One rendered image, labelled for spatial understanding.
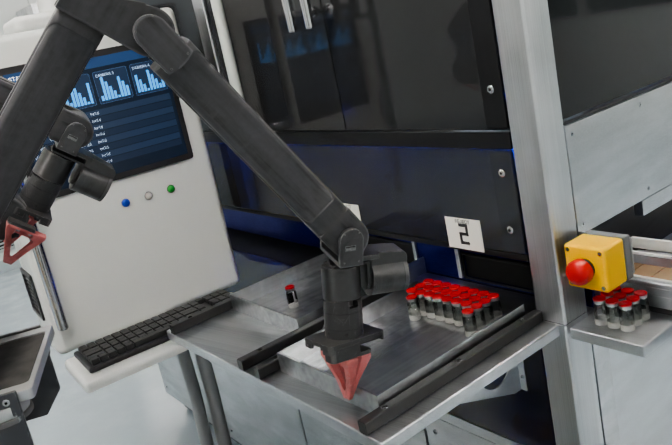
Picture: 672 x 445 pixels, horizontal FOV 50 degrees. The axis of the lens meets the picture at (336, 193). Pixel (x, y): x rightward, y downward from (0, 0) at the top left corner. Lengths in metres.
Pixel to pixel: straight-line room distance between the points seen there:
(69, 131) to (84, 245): 0.57
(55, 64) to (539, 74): 0.69
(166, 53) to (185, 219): 1.08
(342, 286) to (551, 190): 0.38
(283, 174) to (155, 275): 0.99
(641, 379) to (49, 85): 1.14
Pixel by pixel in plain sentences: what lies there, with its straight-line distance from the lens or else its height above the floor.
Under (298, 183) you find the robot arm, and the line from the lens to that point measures 0.95.
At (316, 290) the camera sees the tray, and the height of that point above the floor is 0.88.
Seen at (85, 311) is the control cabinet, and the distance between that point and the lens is 1.85.
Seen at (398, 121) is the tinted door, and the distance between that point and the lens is 1.38.
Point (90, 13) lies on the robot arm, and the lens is 0.86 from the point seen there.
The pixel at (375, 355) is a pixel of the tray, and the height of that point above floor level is 0.88.
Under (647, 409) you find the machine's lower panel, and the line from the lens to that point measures 1.54.
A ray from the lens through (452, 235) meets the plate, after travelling 1.35.
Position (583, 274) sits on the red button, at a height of 1.00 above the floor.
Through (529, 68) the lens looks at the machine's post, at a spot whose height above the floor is 1.31.
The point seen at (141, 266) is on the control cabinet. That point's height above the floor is 0.94.
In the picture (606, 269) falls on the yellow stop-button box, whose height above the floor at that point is 1.00.
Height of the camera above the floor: 1.44
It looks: 13 degrees down
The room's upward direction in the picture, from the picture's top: 12 degrees counter-clockwise
